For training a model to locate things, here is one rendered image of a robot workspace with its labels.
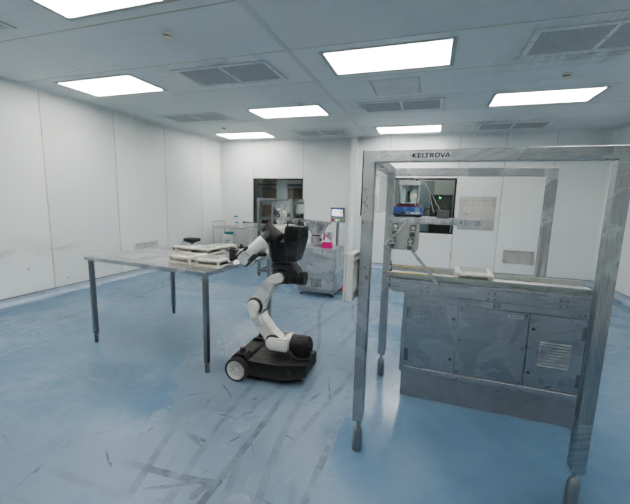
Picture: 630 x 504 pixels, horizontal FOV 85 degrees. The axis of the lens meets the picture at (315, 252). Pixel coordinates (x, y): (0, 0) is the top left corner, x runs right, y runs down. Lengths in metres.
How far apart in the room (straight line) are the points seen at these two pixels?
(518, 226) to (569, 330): 5.30
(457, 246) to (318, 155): 3.69
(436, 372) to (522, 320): 0.70
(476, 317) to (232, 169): 7.52
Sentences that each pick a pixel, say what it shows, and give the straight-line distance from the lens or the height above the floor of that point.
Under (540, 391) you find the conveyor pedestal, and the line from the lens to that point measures 2.97.
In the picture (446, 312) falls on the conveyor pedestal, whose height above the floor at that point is 0.71.
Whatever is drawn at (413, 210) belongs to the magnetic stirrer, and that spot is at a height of 1.43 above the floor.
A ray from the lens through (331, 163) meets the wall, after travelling 8.15.
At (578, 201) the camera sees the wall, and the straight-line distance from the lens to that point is 8.24.
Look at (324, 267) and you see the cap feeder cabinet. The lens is 5.29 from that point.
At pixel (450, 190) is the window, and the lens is 7.82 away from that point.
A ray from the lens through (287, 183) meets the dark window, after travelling 8.49.
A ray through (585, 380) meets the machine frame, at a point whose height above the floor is 0.68.
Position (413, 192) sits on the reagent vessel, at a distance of 2.58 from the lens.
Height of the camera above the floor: 1.49
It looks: 9 degrees down
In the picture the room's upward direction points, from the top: 2 degrees clockwise
